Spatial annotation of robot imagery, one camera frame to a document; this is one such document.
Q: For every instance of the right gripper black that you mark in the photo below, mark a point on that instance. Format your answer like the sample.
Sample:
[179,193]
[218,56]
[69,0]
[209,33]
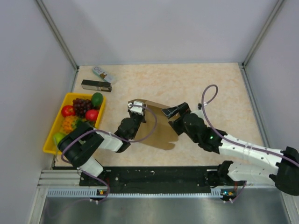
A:
[183,109]

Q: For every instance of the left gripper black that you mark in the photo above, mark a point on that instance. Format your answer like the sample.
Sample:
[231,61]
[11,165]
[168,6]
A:
[142,117]

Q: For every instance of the brown cardboard paper box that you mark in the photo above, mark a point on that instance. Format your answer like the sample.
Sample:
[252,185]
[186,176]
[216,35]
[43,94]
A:
[156,131]

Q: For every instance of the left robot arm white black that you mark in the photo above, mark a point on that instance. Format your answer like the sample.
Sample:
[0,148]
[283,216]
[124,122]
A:
[79,146]

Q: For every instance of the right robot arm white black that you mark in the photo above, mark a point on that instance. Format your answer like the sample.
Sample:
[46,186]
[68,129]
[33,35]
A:
[276,167]

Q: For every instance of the teal white snack box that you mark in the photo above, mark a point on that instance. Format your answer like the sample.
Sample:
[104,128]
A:
[102,74]

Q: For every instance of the black rectangular box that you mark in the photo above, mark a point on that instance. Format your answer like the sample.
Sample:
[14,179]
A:
[96,85]

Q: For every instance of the green toy lime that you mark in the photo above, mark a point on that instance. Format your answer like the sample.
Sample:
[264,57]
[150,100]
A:
[97,99]

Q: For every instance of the red toy tomato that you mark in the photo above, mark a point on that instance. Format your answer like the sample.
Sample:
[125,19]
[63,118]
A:
[91,115]

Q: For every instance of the purple toy grapes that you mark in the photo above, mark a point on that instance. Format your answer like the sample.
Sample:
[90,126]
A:
[81,106]

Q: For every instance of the orange toy pineapple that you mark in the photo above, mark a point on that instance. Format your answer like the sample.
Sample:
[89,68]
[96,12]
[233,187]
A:
[70,123]

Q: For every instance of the red toy apple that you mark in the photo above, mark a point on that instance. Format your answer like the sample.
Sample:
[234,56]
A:
[67,111]

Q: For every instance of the green toy pear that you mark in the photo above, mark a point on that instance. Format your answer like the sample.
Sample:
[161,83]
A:
[57,137]

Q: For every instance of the yellow plastic tray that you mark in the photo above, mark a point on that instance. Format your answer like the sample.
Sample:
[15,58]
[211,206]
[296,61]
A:
[50,145]

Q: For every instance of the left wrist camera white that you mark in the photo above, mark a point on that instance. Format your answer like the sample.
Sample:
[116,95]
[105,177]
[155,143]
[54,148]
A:
[136,107]

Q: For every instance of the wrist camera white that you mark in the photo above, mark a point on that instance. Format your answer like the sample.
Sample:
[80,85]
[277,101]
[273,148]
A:
[136,107]
[199,111]

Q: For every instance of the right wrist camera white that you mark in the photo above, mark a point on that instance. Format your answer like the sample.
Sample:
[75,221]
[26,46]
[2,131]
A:
[199,111]

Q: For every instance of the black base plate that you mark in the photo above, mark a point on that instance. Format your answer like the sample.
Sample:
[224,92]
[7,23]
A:
[165,179]

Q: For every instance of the right frame post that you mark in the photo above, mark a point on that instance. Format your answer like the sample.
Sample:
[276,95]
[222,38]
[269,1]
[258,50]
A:
[263,32]

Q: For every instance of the frame post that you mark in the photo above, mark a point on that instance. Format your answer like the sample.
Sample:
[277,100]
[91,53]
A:
[52,26]
[263,32]

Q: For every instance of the grey cable duct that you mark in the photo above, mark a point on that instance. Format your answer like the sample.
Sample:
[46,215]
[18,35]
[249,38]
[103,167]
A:
[95,193]

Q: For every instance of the aluminium frame rail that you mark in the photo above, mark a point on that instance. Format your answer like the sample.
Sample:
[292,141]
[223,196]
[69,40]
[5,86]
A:
[70,178]

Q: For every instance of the left frame post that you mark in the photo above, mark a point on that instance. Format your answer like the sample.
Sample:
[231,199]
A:
[52,26]

